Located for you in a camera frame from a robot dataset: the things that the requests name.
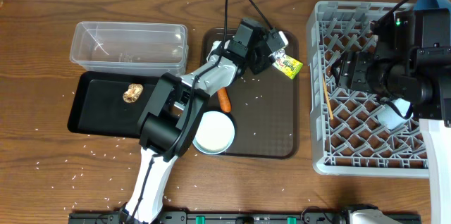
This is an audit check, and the dark blue plate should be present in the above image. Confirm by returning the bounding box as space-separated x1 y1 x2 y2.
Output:
413 0 451 11

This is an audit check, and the wooden chopstick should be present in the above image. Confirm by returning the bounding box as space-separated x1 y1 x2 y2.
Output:
321 74 334 120

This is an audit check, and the light blue rice bowl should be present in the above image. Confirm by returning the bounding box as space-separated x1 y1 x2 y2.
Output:
193 111 235 155

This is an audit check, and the black plastic tray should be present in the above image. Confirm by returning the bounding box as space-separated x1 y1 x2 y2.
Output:
67 71 159 138

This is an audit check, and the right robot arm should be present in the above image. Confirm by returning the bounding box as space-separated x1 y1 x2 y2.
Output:
331 8 450 223

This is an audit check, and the light blue cup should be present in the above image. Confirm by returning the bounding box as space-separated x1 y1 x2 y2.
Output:
377 99 410 130

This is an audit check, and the clear plastic bin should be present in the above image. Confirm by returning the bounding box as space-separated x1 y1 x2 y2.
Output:
70 21 189 77

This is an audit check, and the brown food scrap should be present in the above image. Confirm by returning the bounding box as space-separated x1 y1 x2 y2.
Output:
123 83 144 103

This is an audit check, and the orange carrot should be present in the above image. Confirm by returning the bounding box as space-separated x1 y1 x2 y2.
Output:
217 87 232 113

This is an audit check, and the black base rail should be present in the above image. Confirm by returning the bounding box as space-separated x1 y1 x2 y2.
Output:
68 210 422 224

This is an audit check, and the grey dishwasher rack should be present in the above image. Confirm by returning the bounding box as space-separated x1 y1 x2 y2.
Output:
305 1 429 179

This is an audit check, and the white crumpled napkin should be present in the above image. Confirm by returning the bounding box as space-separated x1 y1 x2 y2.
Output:
206 40 223 61

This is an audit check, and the yellow green snack wrapper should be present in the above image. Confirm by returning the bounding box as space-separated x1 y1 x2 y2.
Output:
272 49 303 80

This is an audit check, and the brown serving tray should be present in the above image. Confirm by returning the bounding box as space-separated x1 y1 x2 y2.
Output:
192 27 300 160

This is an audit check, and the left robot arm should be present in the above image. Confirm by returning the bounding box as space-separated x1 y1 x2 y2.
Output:
119 18 289 223

